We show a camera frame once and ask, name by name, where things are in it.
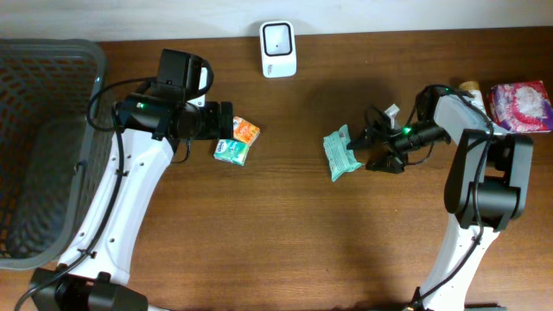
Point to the grey plastic basket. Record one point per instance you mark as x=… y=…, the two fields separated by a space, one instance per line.
x=52 y=160

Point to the red purple pad package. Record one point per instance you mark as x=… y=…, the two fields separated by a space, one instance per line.
x=521 y=107

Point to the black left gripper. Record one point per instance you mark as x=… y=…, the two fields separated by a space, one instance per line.
x=212 y=124

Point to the teal toilet wipes pack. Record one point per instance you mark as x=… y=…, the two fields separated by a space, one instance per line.
x=340 y=159

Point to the teal Kleenex tissue pack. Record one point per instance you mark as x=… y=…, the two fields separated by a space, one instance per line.
x=228 y=150

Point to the white barcode scanner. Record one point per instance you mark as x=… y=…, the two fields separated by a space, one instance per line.
x=278 y=49

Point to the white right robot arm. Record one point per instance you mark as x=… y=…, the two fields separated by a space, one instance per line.
x=486 y=186

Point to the orange Kleenex tissue pack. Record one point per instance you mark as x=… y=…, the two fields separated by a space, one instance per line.
x=244 y=131

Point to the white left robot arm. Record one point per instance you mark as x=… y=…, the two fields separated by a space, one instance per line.
x=148 y=127

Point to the white floral lotion tube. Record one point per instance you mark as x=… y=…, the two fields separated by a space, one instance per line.
x=471 y=92

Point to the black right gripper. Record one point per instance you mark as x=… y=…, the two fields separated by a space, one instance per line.
x=384 y=130

